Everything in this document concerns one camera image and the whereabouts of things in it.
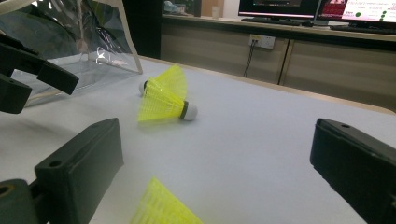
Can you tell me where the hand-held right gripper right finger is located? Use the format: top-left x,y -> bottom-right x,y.
309,118 -> 396,224

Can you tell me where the white table cover sheet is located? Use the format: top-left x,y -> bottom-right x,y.
0,55 -> 396,224

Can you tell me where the yellow shuttlecock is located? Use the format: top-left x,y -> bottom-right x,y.
130,176 -> 205,224
138,64 -> 189,104
136,78 -> 199,123

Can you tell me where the black keyboard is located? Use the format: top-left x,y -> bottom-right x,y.
330,23 -> 396,35
241,17 -> 314,27

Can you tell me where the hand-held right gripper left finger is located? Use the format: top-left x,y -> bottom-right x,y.
34,117 -> 124,224

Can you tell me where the beige wooden cabinet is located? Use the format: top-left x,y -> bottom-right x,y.
161,13 -> 396,113

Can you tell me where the clear plastic bag beige trim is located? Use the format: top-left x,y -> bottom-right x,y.
0,0 -> 144,106

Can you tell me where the computer monitor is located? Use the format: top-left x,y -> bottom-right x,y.
317,0 -> 396,24
237,0 -> 321,20

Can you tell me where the blue-green bundle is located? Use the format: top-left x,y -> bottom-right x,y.
163,0 -> 194,16

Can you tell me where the white wall socket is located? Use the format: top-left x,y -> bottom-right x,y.
248,34 -> 276,50

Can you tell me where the black wall cable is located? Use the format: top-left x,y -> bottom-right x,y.
242,40 -> 258,78

